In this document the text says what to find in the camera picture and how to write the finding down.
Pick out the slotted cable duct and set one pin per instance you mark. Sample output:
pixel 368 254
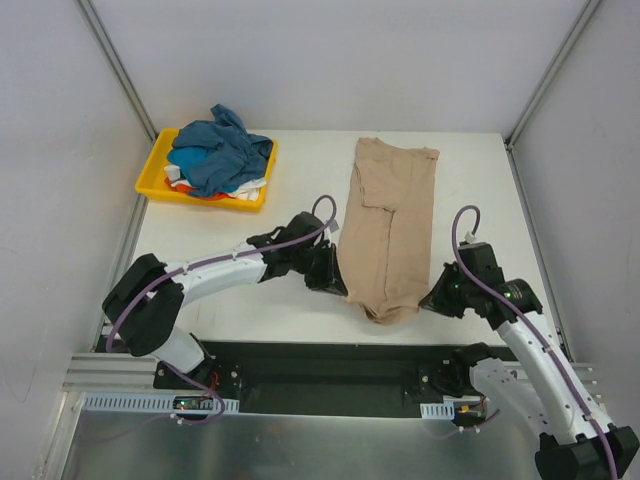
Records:
pixel 150 403
pixel 438 411

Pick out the right corner aluminium post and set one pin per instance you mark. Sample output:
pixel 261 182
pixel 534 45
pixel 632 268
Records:
pixel 554 68

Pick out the aluminium frame rail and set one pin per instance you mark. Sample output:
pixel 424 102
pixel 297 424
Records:
pixel 91 372

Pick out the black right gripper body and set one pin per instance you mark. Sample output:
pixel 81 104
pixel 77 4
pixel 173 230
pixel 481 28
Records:
pixel 445 288

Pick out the bright blue shirt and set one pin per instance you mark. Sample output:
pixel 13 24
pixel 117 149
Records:
pixel 187 157

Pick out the corner aluminium post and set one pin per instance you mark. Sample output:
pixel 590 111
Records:
pixel 554 68
pixel 99 32

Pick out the left slotted cable duct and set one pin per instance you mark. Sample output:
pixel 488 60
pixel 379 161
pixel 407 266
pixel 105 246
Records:
pixel 150 403

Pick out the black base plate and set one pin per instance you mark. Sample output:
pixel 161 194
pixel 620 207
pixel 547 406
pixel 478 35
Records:
pixel 379 381

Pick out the yellow plastic tray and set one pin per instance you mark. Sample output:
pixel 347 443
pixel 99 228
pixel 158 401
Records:
pixel 152 184

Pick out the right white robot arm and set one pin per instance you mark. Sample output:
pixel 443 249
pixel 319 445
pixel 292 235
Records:
pixel 577 438

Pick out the white shirt in tray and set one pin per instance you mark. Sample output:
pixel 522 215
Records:
pixel 249 190

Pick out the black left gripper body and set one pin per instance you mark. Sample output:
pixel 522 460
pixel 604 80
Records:
pixel 323 267

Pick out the beige t-shirt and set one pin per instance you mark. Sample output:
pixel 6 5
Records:
pixel 384 250

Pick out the orange shirt in tray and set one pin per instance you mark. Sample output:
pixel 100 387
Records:
pixel 190 191

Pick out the dark blue shirt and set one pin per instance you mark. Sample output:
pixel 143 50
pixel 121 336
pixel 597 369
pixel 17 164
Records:
pixel 235 155

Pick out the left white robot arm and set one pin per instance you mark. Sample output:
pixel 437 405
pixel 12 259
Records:
pixel 145 303

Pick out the right slotted cable duct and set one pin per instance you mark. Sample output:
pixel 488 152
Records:
pixel 438 411

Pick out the left corner aluminium post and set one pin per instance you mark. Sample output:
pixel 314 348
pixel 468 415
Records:
pixel 99 32

